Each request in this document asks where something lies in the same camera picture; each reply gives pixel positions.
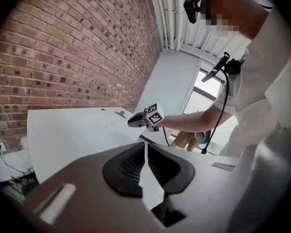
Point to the white desk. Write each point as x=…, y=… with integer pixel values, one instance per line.
x=75, y=135

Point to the person's head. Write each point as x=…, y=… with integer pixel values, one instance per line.
x=230, y=8

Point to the tan wooden chair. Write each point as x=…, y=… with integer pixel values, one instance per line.
x=184, y=141

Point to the black chest-mounted clip device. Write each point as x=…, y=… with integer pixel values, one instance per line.
x=226, y=65

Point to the black head camera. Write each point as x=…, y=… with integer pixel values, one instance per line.
x=191, y=8

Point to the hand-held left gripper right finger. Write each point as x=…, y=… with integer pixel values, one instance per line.
x=198, y=161

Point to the person's right forearm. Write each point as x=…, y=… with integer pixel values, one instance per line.
x=191, y=120

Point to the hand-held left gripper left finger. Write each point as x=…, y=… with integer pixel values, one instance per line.
x=87, y=198

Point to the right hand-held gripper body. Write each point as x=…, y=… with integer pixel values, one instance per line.
x=154, y=116

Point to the white wall socket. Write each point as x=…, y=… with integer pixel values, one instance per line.
x=0, y=146

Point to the white ceiling pipes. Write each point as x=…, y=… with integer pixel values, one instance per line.
x=171, y=16

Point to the window with grey frame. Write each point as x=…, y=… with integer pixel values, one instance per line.
x=203, y=101

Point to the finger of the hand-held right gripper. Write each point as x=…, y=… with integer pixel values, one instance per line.
x=135, y=120

